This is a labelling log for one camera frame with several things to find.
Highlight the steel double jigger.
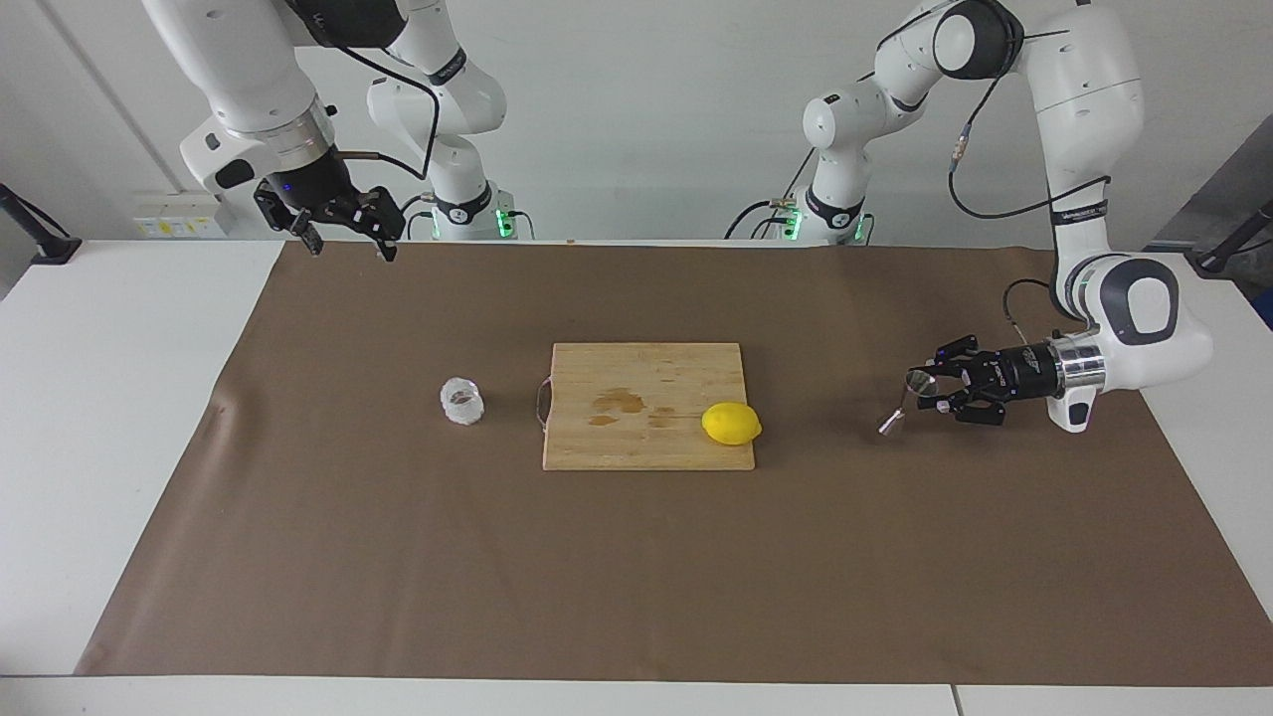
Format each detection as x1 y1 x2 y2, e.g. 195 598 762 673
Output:
877 366 941 437

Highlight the small clear glass cup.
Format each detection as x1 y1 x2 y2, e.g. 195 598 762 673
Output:
440 377 486 427

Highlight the yellow lemon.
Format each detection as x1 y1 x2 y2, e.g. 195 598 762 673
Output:
701 402 764 447

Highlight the wooden cutting board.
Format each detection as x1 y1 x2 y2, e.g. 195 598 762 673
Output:
535 342 756 472

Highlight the brown table mat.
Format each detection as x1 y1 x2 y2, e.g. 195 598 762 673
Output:
75 239 1273 687

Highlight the black right base cable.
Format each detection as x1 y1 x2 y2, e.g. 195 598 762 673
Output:
401 192 439 241

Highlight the black base cable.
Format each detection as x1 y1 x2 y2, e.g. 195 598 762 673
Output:
401 192 439 241
724 149 818 241

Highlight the white wall socket box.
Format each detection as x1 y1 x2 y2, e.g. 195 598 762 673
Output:
132 192 236 240

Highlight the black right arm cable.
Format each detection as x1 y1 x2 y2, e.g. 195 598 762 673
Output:
333 40 441 182

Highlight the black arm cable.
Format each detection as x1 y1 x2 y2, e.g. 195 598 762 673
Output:
333 40 441 182
948 60 1111 221

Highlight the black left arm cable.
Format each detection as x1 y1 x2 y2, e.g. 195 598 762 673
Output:
948 60 1111 221

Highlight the black left base cable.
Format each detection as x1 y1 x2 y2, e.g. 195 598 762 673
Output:
724 149 818 241

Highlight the black camera stand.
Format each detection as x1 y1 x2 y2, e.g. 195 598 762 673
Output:
1188 199 1273 279
0 182 83 266

